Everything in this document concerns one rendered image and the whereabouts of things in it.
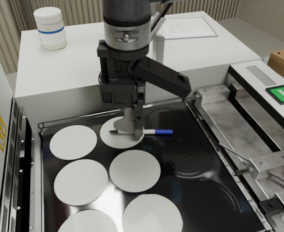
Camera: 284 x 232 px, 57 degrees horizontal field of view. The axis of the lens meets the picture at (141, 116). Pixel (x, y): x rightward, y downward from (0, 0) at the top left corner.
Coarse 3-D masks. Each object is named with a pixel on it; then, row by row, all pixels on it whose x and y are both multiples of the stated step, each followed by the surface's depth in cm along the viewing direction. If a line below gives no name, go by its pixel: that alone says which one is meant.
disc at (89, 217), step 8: (72, 216) 44; (80, 216) 44; (88, 216) 44; (96, 216) 44; (104, 216) 44; (64, 224) 43; (72, 224) 43; (80, 224) 43; (88, 224) 43; (96, 224) 43; (104, 224) 43; (112, 224) 43
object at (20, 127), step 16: (16, 128) 53; (16, 144) 50; (32, 144) 61; (16, 160) 47; (32, 160) 57; (16, 176) 45; (32, 176) 55; (16, 192) 43; (32, 192) 52; (16, 208) 41; (32, 208) 50; (16, 224) 39; (32, 224) 48
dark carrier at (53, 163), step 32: (96, 128) 59; (160, 128) 60; (192, 128) 60; (64, 160) 53; (96, 160) 53; (160, 160) 53; (192, 160) 53; (128, 192) 47; (160, 192) 47; (192, 192) 48; (224, 192) 48; (192, 224) 43; (224, 224) 43; (256, 224) 43
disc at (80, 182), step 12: (72, 168) 51; (84, 168) 51; (96, 168) 51; (60, 180) 49; (72, 180) 49; (84, 180) 49; (96, 180) 49; (60, 192) 47; (72, 192) 47; (84, 192) 47; (96, 192) 47; (72, 204) 46
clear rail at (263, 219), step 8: (192, 112) 63; (200, 120) 61; (200, 128) 60; (208, 136) 57; (216, 144) 56; (216, 152) 55; (224, 160) 53; (232, 168) 51; (232, 176) 50; (240, 184) 48; (248, 200) 46; (256, 208) 45; (264, 216) 44; (264, 224) 43
